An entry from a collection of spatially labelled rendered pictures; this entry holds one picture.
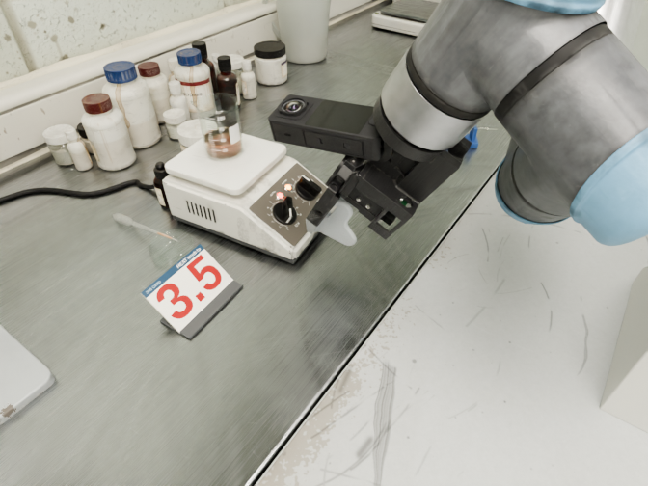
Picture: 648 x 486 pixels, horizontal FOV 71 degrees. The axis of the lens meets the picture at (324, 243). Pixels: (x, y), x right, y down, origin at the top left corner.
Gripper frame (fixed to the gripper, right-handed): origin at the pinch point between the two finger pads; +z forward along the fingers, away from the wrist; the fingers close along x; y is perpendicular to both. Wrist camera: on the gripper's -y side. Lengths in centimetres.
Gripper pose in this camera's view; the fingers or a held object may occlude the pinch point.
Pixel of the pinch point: (315, 213)
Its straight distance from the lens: 53.7
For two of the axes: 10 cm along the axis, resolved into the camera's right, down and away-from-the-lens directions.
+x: 4.8, -7.0, 5.4
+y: 8.0, 5.9, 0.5
